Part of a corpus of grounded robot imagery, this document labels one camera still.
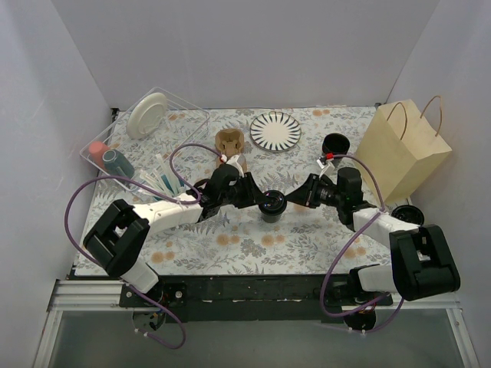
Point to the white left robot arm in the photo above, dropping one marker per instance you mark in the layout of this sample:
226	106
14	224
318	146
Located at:
116	239

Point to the plain white plate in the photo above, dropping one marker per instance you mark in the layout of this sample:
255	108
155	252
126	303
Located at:
146	115

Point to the dark teal cup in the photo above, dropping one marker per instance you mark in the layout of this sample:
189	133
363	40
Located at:
117	164

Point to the pink cup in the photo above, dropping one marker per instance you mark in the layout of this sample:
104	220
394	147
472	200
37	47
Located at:
97	149

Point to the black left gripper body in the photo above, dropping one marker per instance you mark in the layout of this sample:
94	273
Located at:
248	188

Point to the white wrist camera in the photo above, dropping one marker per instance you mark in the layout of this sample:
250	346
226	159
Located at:
326	164
238	161

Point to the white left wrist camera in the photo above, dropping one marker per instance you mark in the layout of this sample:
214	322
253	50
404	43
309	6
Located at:
238	161

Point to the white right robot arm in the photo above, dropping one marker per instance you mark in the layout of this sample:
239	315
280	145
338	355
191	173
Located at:
421	263

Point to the white wrapped straws bundle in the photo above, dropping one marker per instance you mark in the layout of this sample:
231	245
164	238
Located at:
151	176

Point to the black takeout coffee cup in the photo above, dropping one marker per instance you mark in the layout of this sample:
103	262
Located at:
271	217

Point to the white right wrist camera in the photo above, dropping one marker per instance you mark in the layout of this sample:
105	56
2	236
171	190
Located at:
326	164

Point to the stack of black cups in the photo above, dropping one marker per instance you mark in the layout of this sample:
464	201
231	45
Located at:
335	144

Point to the black coffee cup lid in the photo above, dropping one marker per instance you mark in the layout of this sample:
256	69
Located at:
275	203

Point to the stack of black lids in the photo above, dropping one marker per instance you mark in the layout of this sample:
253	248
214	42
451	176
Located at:
409	213

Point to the blue striped white plate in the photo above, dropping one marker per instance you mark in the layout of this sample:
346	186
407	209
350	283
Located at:
275	131

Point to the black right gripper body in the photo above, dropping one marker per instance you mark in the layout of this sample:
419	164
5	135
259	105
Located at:
308	192

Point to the brown cardboard cup carrier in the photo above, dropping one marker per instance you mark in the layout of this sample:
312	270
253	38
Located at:
230	142

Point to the brown paper bag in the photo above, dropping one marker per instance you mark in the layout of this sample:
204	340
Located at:
400	150

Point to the light blue straw cup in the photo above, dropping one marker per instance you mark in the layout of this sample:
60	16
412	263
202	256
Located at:
170	185

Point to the floral tablecloth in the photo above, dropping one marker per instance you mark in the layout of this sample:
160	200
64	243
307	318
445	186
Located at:
239	241

